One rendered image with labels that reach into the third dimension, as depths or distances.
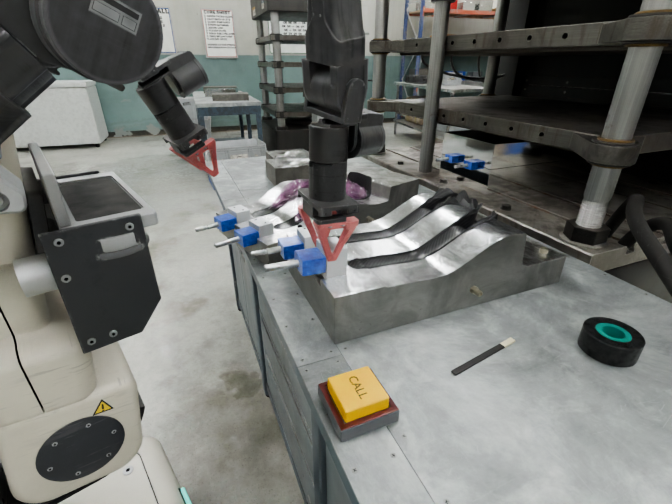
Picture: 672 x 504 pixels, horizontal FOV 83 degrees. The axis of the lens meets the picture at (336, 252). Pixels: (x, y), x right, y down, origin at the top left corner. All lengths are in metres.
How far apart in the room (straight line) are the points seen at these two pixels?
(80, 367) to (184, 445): 1.02
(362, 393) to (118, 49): 0.42
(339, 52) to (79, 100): 6.67
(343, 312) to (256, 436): 1.01
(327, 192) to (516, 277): 0.41
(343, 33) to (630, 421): 0.59
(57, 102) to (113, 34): 6.81
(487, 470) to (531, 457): 0.06
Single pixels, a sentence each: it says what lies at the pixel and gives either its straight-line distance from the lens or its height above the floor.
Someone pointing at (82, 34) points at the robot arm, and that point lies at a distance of 0.35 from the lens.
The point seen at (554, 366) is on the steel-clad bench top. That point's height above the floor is 0.80.
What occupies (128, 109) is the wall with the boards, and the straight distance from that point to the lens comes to 7.86.
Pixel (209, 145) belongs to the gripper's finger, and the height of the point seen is 1.05.
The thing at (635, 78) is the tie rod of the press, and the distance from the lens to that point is 1.09.
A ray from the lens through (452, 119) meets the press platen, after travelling 1.59.
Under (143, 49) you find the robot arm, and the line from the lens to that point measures 0.36.
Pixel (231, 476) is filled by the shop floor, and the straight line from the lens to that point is 1.47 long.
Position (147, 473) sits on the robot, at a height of 0.28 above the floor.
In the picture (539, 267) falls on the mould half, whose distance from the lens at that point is 0.83.
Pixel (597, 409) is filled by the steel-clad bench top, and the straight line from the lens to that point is 0.64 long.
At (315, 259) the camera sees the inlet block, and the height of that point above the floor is 0.93.
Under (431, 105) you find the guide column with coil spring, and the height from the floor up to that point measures 1.05.
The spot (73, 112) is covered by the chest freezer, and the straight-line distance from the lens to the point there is 7.13.
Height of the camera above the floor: 1.21
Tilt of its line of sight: 27 degrees down
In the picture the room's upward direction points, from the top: straight up
